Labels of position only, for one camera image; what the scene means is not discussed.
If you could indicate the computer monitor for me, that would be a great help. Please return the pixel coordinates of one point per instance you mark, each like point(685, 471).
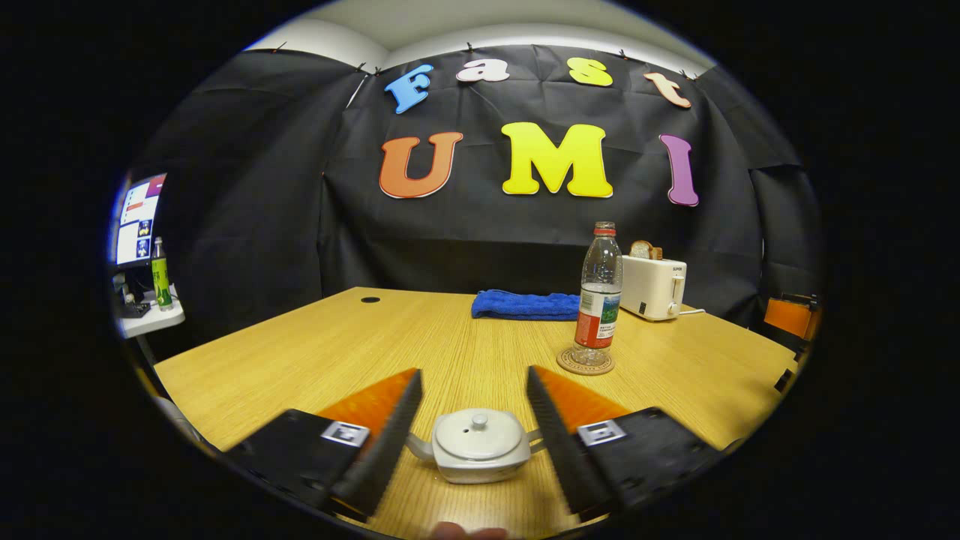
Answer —
point(139, 225)

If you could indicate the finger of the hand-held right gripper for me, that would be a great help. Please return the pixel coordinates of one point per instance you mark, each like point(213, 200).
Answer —
point(787, 319)

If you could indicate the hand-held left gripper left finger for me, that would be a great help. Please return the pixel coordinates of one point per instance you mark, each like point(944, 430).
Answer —
point(386, 450)

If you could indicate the black keyboard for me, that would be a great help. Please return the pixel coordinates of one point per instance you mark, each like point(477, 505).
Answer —
point(137, 310)

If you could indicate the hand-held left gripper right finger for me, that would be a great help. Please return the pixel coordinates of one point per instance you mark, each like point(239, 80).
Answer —
point(559, 442)

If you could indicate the white toaster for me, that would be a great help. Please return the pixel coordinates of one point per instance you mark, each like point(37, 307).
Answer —
point(652, 289)

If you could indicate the clear plastic water bottle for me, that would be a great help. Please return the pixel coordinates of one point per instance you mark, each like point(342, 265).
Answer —
point(598, 300)

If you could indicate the green drink bottle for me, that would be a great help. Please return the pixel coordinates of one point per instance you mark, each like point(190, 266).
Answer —
point(161, 285)

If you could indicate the black backdrop cloth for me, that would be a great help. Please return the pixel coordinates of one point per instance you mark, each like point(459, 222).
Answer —
point(262, 187)

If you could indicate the white side table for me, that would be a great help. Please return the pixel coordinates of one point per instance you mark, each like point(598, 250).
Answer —
point(161, 321)

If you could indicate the round brown coaster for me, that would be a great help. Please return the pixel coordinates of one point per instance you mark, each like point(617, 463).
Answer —
point(562, 362)

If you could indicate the bread slice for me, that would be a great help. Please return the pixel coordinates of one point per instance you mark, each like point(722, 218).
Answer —
point(641, 250)

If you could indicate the blue towel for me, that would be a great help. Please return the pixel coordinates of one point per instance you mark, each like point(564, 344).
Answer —
point(517, 305)

